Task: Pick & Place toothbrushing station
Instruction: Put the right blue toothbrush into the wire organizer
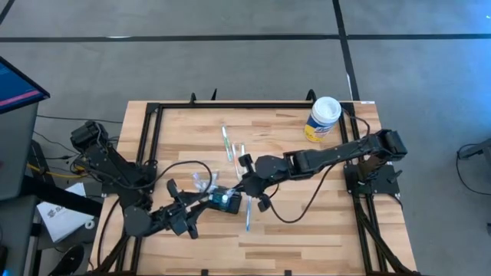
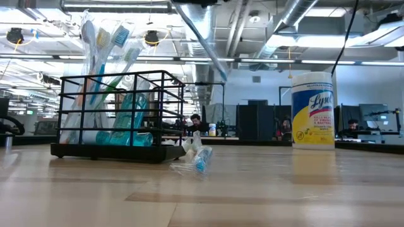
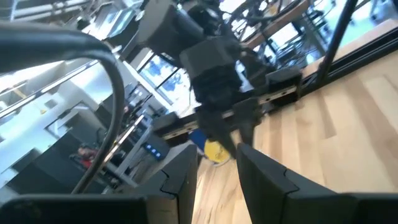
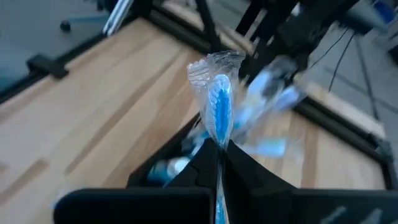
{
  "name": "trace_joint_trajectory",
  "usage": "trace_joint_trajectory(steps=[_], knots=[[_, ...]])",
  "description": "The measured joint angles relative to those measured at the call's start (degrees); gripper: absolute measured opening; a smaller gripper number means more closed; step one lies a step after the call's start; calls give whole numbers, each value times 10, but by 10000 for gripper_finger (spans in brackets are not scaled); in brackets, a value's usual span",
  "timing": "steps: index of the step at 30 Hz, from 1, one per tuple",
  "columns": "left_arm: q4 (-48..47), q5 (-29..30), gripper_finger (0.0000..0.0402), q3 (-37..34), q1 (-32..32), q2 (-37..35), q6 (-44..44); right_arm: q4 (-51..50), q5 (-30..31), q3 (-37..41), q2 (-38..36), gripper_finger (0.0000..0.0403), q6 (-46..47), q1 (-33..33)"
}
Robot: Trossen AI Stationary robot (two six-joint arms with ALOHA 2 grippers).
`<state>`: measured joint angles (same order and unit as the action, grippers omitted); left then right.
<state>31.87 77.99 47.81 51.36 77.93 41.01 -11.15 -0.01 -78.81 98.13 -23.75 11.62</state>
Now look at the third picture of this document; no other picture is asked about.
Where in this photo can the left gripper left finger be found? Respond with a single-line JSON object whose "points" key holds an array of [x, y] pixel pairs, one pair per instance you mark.
{"points": [[180, 180]]}

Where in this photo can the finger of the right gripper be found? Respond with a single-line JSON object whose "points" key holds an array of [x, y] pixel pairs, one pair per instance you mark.
{"points": [[247, 115], [214, 124]]}

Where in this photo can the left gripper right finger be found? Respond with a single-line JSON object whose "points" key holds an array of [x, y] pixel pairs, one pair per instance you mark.
{"points": [[264, 193]]}

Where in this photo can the yellow blue disinfecting wipes canister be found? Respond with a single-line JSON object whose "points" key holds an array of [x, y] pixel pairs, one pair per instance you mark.
{"points": [[217, 152]]}

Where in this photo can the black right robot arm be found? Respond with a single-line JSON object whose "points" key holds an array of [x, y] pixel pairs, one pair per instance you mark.
{"points": [[168, 31]]}

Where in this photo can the person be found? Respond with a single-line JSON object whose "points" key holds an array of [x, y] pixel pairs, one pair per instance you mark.
{"points": [[87, 155]]}

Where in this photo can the black table frame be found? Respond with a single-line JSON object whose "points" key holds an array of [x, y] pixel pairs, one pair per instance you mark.
{"points": [[337, 40]]}

